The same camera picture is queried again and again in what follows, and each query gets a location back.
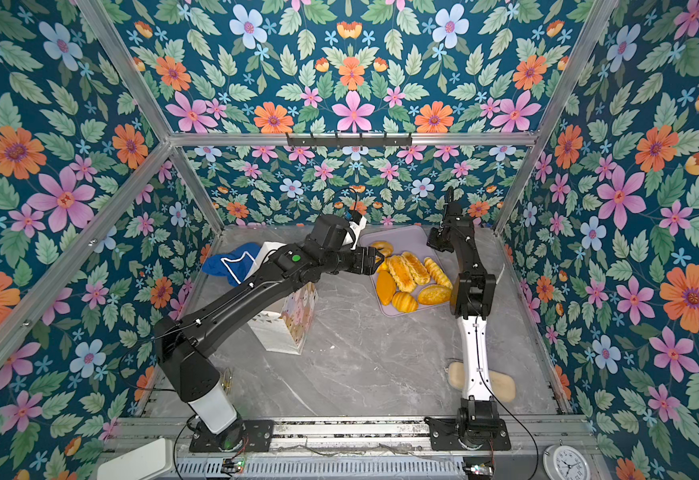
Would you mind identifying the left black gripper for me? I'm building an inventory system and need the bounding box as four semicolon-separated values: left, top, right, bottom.
322;240;389;271

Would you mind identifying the twisted fake bread stick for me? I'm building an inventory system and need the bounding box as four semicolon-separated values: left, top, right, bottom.
423;257;453;289

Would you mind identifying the white paper gift bag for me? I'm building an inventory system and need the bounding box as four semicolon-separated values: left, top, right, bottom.
244;241;319;356

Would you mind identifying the orange oval fake bread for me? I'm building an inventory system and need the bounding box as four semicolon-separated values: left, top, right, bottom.
375;270;397;306

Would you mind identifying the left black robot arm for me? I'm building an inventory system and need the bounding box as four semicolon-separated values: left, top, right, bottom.
153;211;383;451

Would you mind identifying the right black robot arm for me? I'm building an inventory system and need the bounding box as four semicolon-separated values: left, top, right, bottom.
427;188;511;451

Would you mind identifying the small striped fake bun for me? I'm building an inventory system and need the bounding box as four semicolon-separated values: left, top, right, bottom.
391;291;419;314

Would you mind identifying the round fake bun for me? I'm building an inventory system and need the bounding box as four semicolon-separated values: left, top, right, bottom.
417;284;451;305

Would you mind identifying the lavender plastic tray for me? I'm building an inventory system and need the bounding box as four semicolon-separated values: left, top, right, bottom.
359;226;453;317

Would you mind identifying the blue cap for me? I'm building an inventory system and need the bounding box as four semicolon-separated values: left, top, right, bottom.
202;242;262;286

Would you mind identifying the beige oval sponge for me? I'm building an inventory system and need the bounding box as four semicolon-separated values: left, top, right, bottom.
447;361;517;402

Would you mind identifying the small gold alarm clock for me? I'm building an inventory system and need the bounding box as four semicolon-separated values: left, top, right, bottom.
221;367;234;394

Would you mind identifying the white analog clock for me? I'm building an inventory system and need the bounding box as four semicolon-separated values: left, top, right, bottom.
543;445;593;480

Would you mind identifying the white box device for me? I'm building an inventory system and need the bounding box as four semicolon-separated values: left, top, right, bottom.
96;438;175;480

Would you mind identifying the fake bagel ring bread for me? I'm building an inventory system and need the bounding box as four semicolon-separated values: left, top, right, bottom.
371;241;393;258

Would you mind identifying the black hook rail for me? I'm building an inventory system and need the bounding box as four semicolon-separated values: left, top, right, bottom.
286;133;413;148

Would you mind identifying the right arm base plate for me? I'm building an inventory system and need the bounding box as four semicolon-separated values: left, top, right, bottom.
425;417;511;452

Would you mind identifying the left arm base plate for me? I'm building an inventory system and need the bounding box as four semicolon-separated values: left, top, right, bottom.
190;419;275;454

